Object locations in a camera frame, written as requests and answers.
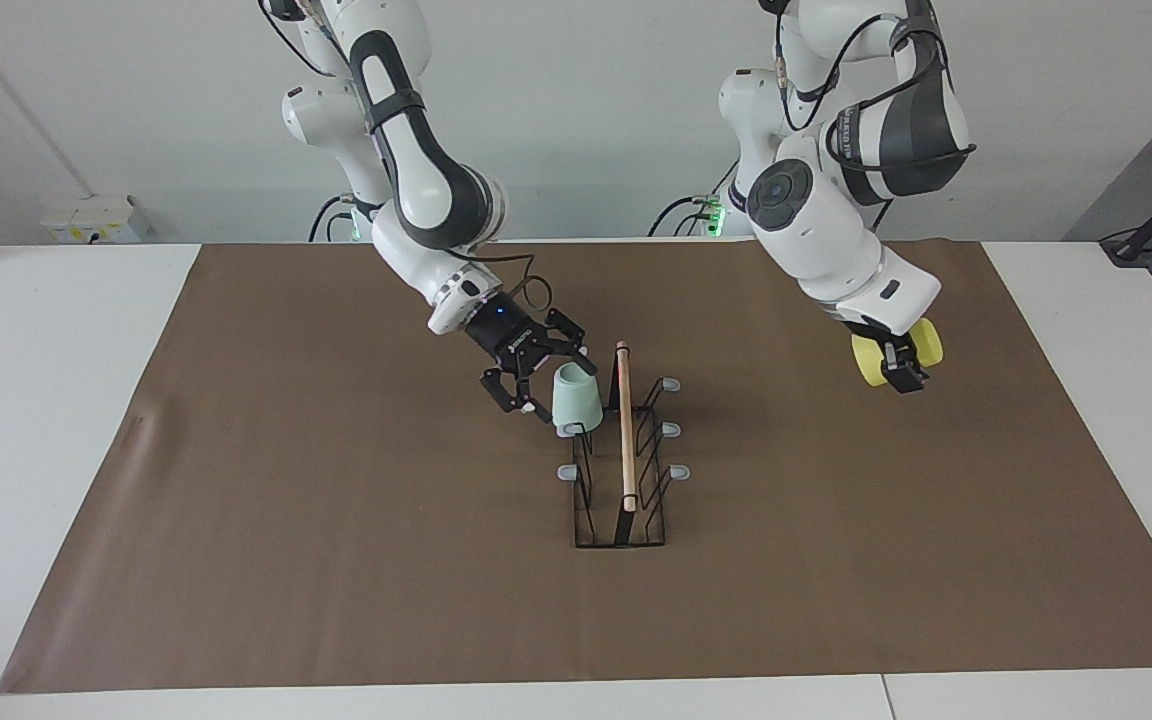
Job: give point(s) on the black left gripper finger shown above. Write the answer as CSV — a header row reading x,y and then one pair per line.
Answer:
x,y
904,372

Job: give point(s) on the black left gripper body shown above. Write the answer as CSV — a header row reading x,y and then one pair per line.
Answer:
x,y
881,335

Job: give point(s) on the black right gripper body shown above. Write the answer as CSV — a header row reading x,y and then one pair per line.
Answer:
x,y
506,335

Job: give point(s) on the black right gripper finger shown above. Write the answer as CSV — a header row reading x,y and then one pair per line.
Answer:
x,y
571,340
521,395

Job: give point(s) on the yellow plastic cup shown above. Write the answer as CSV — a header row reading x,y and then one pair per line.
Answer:
x,y
868,362

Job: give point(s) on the pale green plastic cup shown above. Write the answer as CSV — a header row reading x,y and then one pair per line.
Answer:
x,y
576,400

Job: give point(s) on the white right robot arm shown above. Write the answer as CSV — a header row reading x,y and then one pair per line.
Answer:
x,y
426,180

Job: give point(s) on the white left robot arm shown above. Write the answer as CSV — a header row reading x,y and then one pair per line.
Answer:
x,y
826,230

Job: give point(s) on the brown paper table mat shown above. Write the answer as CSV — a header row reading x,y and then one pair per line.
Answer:
x,y
436,600

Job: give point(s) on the white wall power box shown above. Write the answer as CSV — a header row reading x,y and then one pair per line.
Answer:
x,y
96,218

